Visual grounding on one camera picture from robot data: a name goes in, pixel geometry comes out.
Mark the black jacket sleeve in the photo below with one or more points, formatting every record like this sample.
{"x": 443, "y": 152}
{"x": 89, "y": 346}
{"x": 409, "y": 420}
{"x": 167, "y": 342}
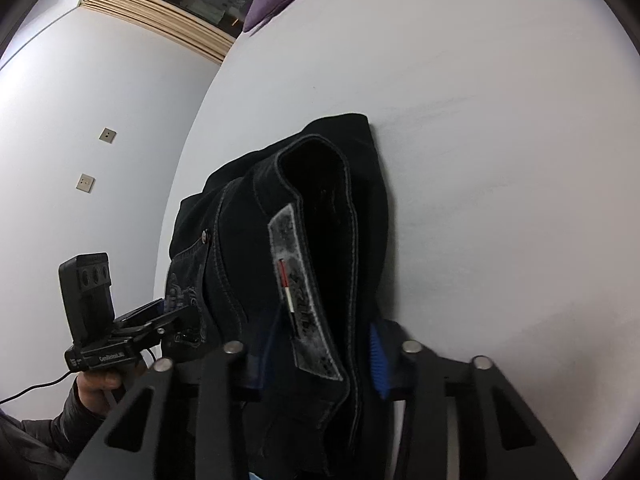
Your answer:
{"x": 47, "y": 448}

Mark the left hand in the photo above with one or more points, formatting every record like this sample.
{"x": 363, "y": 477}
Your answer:
{"x": 95, "y": 390}

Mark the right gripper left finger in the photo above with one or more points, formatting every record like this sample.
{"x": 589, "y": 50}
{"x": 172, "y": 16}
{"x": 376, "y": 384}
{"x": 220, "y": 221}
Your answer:
{"x": 261, "y": 352}

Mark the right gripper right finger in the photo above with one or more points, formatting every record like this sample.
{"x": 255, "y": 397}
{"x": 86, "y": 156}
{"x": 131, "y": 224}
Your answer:
{"x": 384, "y": 347}

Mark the wall socket plate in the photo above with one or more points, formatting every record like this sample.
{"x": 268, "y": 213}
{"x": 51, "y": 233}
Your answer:
{"x": 107, "y": 135}
{"x": 85, "y": 183}

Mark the black pants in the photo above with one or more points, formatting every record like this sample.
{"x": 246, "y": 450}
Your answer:
{"x": 296, "y": 231}

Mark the beige curtain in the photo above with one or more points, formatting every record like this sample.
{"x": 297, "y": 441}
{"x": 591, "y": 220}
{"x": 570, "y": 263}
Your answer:
{"x": 169, "y": 21}

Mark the white bed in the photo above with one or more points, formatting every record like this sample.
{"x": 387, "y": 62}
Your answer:
{"x": 509, "y": 135}

